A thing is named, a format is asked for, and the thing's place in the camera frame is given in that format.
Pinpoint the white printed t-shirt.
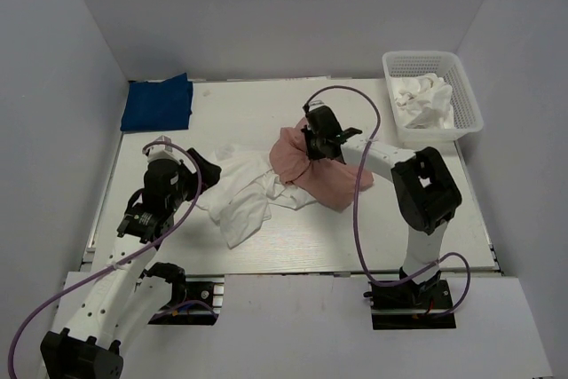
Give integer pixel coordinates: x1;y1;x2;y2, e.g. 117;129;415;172
197;144;316;249

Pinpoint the pink t-shirt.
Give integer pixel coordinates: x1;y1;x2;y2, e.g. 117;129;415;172
269;119;359;212

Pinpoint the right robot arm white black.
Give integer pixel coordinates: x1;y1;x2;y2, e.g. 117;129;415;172
303;105;462;307

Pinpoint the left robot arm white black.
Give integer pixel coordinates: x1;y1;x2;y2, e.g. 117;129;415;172
40;143;221;378

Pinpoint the folded blue t-shirt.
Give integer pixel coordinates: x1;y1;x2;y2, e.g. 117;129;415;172
120;73;193;133

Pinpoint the white plastic mesh basket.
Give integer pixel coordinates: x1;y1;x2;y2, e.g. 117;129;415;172
383;51;483;144

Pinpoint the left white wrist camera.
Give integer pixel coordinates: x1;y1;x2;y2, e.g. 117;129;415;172
143;135;180;164

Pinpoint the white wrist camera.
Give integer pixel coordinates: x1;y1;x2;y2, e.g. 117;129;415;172
143;135;180;164
303;99;325;113

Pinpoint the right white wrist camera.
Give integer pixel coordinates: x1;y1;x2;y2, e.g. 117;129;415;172
303;99;325;113

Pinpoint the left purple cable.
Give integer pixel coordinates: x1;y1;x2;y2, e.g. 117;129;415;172
6;141;206;374

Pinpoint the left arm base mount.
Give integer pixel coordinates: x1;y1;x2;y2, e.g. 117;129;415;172
149;276;225;326

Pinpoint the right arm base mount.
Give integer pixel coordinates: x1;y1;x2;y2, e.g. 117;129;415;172
363;280;456;330

